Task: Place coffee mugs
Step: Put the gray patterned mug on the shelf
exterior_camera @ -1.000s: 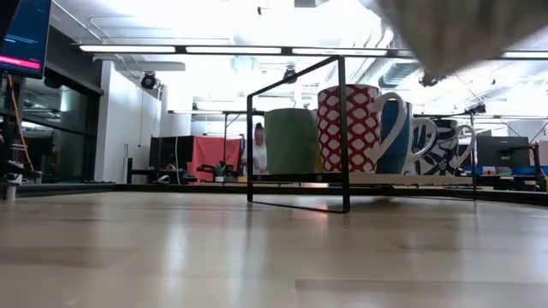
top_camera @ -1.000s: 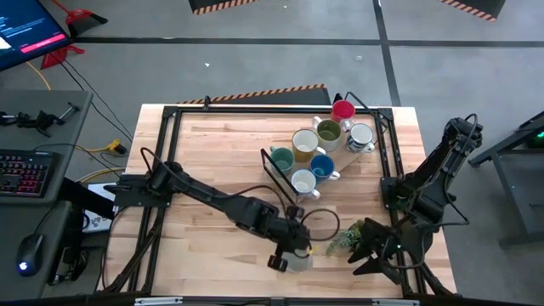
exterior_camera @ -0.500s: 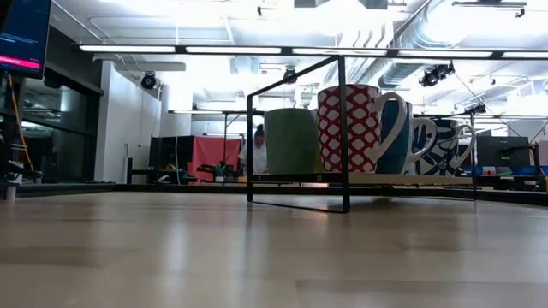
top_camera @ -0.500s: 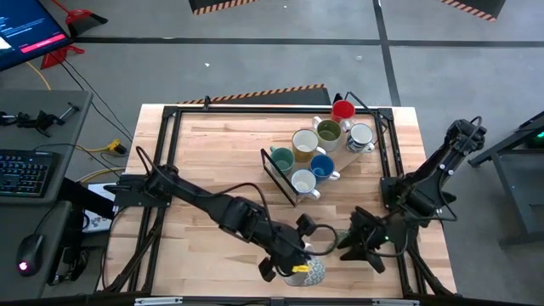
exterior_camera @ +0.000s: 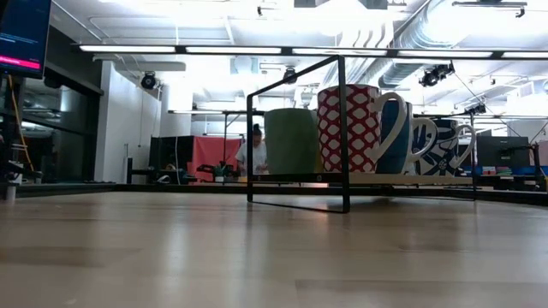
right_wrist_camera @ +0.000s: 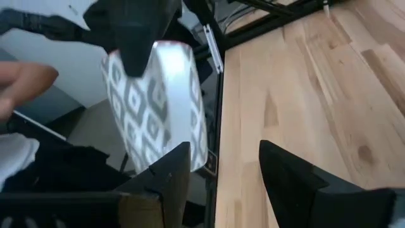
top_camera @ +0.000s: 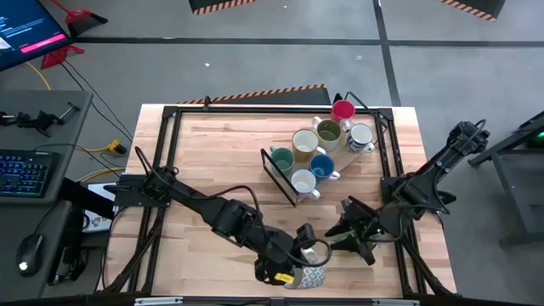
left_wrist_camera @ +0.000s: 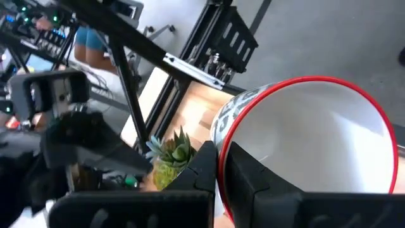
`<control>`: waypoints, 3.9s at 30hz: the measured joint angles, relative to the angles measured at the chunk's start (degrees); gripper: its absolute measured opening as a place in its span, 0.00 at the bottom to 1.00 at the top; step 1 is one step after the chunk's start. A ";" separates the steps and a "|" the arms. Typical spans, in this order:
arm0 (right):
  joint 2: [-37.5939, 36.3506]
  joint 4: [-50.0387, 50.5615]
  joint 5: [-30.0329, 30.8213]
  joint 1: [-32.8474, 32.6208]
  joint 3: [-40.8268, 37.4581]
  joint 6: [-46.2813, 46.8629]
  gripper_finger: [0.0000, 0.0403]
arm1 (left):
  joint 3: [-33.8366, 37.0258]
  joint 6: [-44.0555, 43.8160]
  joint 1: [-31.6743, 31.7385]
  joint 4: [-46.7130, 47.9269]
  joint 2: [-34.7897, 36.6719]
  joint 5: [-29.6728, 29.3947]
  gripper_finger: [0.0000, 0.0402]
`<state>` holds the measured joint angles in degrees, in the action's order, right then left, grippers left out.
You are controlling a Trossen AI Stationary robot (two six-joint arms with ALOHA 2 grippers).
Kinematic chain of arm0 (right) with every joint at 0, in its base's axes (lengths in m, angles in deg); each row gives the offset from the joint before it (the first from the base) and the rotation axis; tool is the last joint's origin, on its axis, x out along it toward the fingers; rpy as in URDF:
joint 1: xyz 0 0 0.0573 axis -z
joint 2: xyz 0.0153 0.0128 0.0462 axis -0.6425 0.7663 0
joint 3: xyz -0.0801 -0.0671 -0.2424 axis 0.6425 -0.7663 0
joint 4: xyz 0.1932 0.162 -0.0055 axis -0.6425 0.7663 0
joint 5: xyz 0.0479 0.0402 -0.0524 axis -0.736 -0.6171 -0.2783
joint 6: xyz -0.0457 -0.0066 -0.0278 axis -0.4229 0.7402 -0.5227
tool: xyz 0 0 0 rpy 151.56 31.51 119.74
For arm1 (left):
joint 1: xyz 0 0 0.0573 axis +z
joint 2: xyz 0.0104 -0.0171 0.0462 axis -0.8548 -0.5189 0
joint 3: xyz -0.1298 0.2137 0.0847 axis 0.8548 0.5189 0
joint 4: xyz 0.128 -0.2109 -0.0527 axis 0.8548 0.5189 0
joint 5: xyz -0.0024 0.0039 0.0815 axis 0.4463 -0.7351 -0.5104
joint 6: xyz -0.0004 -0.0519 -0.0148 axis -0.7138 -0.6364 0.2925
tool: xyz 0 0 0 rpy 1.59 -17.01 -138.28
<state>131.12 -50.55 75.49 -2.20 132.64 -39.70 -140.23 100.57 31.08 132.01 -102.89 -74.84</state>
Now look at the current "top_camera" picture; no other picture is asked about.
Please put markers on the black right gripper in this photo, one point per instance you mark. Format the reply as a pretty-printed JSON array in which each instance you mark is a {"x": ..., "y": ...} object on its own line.
[{"x": 367, "y": 225}]

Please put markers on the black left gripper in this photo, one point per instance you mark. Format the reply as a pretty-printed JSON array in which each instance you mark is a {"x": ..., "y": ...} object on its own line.
[{"x": 278, "y": 261}]

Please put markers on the grey white diamond pattern mug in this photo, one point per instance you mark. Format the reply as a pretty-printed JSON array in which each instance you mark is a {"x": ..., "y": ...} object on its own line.
[{"x": 312, "y": 278}]

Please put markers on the red white lattice mug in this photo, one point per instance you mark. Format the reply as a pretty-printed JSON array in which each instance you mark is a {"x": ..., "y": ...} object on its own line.
[{"x": 304, "y": 183}]

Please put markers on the green mug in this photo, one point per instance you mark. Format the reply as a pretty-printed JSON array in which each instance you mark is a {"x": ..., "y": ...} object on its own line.
[{"x": 282, "y": 161}]

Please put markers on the white blue enamel mug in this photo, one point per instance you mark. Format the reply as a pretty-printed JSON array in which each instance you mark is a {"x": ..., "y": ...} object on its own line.
[{"x": 361, "y": 134}]

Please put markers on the white mug with black lettering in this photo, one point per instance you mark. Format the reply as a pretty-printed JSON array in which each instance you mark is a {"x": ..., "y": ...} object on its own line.
[{"x": 329, "y": 136}]

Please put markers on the yellow mug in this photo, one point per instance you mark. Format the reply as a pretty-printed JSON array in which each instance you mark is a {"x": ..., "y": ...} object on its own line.
[{"x": 304, "y": 142}]

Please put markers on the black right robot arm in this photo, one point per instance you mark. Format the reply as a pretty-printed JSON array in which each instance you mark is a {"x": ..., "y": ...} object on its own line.
[{"x": 429, "y": 178}]

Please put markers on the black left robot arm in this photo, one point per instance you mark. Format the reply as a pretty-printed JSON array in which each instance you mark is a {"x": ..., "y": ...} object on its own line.
[{"x": 225, "y": 217}]

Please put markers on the yellow tape label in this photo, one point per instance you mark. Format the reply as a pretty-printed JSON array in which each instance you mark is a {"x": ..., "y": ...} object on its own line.
[{"x": 284, "y": 278}]

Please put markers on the black hazard-striped platform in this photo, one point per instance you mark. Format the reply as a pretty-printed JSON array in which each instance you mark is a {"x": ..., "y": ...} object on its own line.
[
  {"x": 297, "y": 97},
  {"x": 212, "y": 4},
  {"x": 484, "y": 6}
]

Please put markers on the dark side cart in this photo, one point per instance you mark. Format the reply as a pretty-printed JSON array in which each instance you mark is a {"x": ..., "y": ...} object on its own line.
[{"x": 523, "y": 195}]

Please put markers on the white printed bag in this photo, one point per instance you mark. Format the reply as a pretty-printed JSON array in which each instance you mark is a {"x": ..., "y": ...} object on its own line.
[{"x": 98, "y": 221}]

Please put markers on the grey desk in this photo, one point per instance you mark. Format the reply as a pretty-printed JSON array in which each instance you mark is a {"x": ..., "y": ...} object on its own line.
[{"x": 64, "y": 140}]

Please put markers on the black computer mouse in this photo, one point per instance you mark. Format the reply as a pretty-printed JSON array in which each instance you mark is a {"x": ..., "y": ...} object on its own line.
[{"x": 30, "y": 255}]

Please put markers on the black backlit keyboard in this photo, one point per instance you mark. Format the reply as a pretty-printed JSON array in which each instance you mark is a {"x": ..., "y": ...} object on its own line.
[{"x": 25, "y": 172}]

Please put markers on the black metal clamp tool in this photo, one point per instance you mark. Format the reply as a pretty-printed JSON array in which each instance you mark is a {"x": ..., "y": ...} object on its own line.
[{"x": 42, "y": 119}]

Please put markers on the red dustpan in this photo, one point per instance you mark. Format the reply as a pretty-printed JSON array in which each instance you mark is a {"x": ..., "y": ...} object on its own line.
[{"x": 61, "y": 55}]

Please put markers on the red dustpan and broom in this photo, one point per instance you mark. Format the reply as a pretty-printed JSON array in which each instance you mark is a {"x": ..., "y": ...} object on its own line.
[{"x": 87, "y": 21}]

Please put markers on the blue screen monitor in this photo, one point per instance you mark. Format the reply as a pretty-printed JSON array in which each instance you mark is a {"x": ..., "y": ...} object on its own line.
[{"x": 30, "y": 30}]

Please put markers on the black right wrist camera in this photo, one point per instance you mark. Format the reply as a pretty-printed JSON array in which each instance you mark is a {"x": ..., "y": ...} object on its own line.
[{"x": 346, "y": 207}]

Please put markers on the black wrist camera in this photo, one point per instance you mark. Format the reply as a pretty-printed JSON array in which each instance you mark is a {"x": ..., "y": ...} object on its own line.
[
  {"x": 305, "y": 236},
  {"x": 346, "y": 207}
]

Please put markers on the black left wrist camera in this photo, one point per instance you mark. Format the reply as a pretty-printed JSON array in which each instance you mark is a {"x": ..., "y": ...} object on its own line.
[{"x": 305, "y": 236}]

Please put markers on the black table frame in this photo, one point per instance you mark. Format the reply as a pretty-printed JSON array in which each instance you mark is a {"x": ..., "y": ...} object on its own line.
[{"x": 276, "y": 109}]

